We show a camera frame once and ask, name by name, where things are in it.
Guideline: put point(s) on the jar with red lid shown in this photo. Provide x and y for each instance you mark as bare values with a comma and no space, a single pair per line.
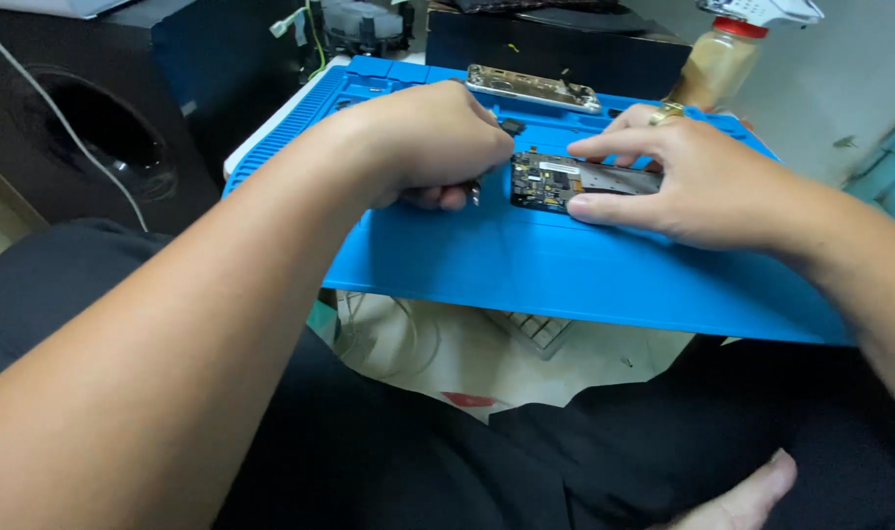
716,62

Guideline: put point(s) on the phone with circuit board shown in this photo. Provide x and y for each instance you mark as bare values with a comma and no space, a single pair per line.
558,180

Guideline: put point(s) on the person's right hand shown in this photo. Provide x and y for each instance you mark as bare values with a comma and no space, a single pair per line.
683,184

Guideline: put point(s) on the person's black trousers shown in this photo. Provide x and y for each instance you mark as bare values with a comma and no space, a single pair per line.
454,434

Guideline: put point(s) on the black speaker box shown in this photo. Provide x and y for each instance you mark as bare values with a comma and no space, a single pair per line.
86,125

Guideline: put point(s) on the small metal tool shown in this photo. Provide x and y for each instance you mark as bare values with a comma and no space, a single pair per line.
475,193

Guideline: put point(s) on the person's left hand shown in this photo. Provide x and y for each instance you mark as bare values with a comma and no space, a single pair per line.
425,143

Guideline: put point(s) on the person's foot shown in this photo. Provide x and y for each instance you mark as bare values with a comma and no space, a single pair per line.
742,497

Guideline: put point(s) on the small black phone part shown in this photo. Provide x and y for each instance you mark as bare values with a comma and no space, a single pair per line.
513,126

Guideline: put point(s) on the blue silicone repair mat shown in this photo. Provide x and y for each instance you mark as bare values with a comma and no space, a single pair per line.
535,257

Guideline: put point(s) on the white spray head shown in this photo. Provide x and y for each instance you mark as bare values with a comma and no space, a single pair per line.
760,10

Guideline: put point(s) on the person's left fingers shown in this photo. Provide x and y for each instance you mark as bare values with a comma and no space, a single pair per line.
440,197

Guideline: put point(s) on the teal container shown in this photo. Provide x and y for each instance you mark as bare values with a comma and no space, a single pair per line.
885,173

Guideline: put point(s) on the silver phone frame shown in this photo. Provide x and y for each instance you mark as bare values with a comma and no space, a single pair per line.
532,88

